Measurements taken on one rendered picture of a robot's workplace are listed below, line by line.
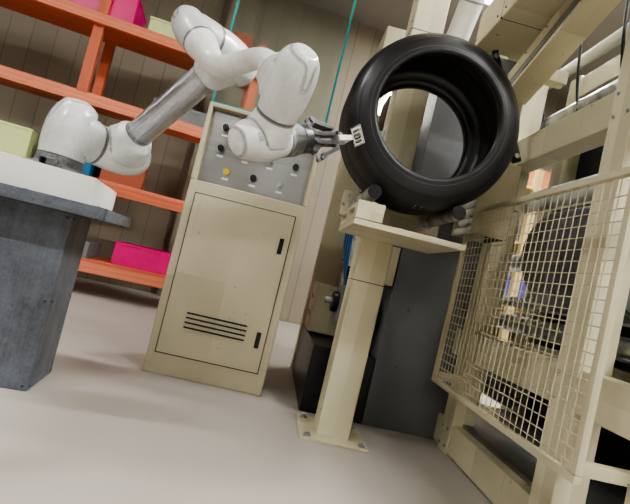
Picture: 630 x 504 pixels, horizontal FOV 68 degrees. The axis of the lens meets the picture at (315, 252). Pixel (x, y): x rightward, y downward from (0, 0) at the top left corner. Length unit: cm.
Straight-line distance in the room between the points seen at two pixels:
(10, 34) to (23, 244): 444
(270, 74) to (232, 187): 121
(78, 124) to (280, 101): 96
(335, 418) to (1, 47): 516
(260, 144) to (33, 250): 96
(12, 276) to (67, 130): 53
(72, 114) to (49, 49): 407
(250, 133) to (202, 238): 114
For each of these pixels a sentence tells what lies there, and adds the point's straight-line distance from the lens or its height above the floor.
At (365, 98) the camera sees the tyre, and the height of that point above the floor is 117.
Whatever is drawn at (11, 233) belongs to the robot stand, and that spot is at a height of 50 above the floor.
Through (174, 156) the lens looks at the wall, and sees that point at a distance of 545.
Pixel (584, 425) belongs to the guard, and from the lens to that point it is 119.
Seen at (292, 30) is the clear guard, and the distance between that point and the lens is 248.
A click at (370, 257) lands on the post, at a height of 72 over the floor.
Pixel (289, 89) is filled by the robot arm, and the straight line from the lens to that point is 109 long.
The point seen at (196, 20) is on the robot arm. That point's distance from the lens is 158.
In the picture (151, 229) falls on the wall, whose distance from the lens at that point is 538.
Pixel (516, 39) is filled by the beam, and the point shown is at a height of 164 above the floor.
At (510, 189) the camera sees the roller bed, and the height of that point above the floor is 110.
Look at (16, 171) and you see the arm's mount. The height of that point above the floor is 70.
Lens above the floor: 60
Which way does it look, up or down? 3 degrees up
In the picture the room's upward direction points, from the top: 14 degrees clockwise
